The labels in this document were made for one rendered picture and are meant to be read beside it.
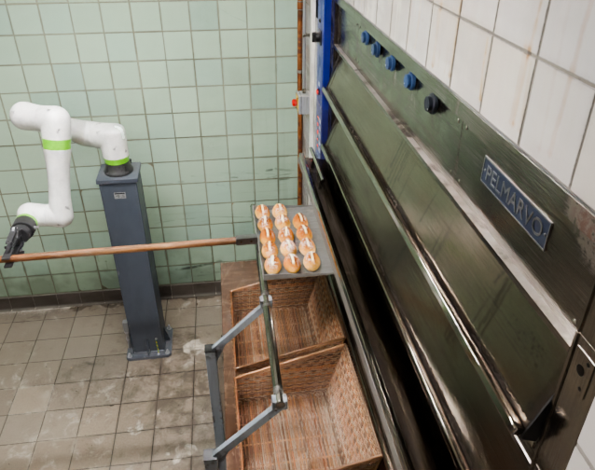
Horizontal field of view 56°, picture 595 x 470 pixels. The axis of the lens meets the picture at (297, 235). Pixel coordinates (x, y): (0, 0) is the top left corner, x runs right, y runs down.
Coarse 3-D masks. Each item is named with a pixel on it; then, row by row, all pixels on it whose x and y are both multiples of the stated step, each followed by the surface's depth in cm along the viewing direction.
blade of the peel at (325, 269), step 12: (288, 216) 256; (312, 216) 256; (276, 228) 247; (312, 228) 247; (276, 240) 239; (312, 240) 239; (300, 252) 231; (324, 252) 231; (264, 264) 224; (300, 264) 224; (324, 264) 224; (264, 276) 214; (276, 276) 215; (288, 276) 216; (300, 276) 217
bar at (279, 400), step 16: (256, 256) 231; (272, 320) 198; (224, 336) 215; (272, 336) 189; (208, 352) 215; (272, 352) 182; (208, 368) 219; (272, 368) 177; (272, 384) 172; (272, 400) 166; (272, 416) 169; (224, 432) 244; (240, 432) 172; (224, 448) 174; (208, 464) 175; (224, 464) 250
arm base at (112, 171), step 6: (126, 162) 287; (108, 168) 286; (114, 168) 285; (120, 168) 286; (126, 168) 288; (132, 168) 292; (108, 174) 286; (114, 174) 285; (120, 174) 286; (126, 174) 288
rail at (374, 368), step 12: (300, 156) 251; (312, 180) 231; (312, 192) 221; (324, 216) 205; (324, 228) 199; (336, 252) 185; (336, 264) 180; (348, 288) 169; (348, 300) 165; (360, 324) 155; (360, 336) 152; (372, 360) 143; (372, 372) 140; (384, 384) 136; (384, 396) 133; (384, 408) 131; (396, 420) 127; (396, 432) 124; (396, 444) 122; (408, 456) 119; (408, 468) 117
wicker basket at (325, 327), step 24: (240, 288) 282; (312, 288) 289; (240, 312) 290; (288, 312) 290; (312, 312) 283; (336, 312) 250; (240, 336) 276; (264, 336) 275; (288, 336) 276; (312, 336) 276; (336, 336) 246; (264, 360) 237; (264, 384) 244
